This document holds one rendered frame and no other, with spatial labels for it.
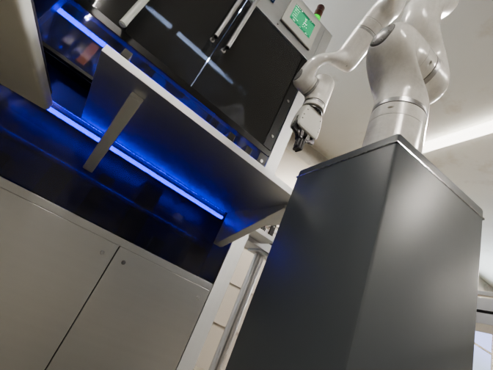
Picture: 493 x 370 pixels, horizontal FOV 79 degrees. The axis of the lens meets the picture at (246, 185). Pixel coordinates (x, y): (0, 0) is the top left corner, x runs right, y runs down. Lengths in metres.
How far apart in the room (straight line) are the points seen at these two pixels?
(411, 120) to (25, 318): 1.04
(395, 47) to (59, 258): 1.02
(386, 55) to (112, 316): 1.02
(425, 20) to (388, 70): 0.24
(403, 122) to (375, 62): 0.20
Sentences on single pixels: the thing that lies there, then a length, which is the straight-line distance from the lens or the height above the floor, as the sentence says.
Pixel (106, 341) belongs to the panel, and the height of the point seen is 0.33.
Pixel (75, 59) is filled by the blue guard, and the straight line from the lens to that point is 1.14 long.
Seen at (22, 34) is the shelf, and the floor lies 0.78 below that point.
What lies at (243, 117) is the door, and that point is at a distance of 1.31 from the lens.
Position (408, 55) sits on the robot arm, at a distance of 0.81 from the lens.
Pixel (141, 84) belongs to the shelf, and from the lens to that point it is 0.70.
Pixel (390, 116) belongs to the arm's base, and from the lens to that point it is 0.71.
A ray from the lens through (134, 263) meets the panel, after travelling 1.03.
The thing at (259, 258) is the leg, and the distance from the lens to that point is 1.42.
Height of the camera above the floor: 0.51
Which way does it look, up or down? 24 degrees up
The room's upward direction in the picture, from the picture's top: 24 degrees clockwise
